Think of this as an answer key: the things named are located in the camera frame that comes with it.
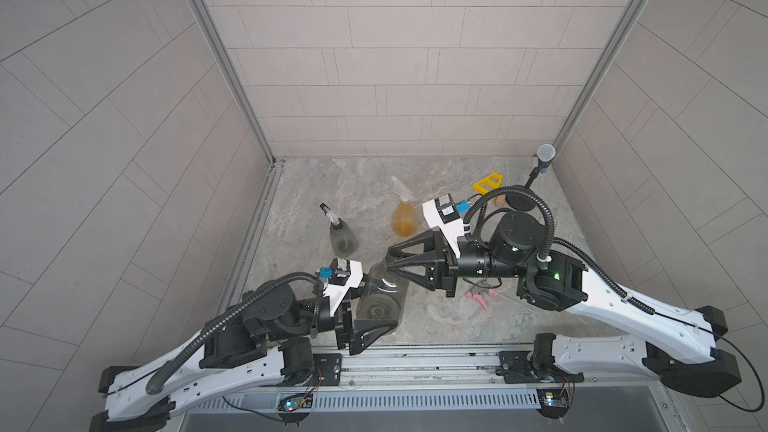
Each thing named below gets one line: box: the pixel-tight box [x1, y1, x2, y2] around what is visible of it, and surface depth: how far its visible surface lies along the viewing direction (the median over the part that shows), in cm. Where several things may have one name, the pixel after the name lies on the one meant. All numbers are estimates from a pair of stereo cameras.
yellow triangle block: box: [472, 172, 503, 195], surface depth 111 cm
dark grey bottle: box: [356, 256, 409, 322], surface depth 52 cm
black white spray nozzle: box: [319, 202, 343, 229], surface depth 82 cm
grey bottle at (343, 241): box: [329, 218, 359, 258], surface depth 88 cm
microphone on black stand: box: [505, 143, 556, 211], surface depth 90 cm
